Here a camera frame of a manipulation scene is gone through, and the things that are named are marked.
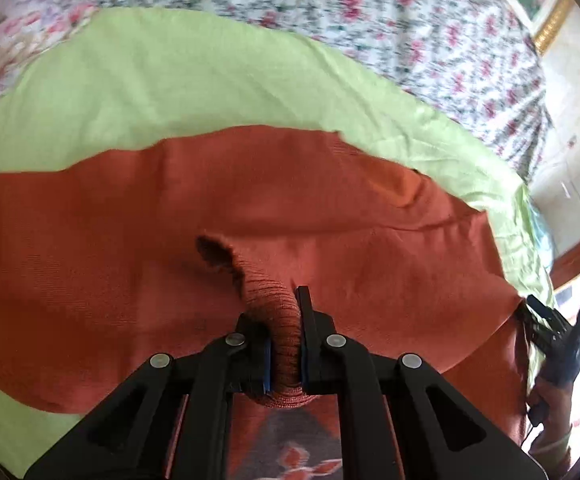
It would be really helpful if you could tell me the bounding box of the orange knit sweater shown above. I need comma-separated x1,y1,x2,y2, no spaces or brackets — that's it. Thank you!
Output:
0,126,526,479

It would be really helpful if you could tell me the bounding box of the right hand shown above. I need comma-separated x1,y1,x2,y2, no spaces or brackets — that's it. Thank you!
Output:
528,377,573,479

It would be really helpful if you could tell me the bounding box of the floral rose bedspread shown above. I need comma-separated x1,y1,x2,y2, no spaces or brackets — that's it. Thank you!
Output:
49,0,552,180

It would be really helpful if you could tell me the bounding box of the light green bed sheet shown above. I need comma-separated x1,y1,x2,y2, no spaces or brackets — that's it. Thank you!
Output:
0,6,556,478

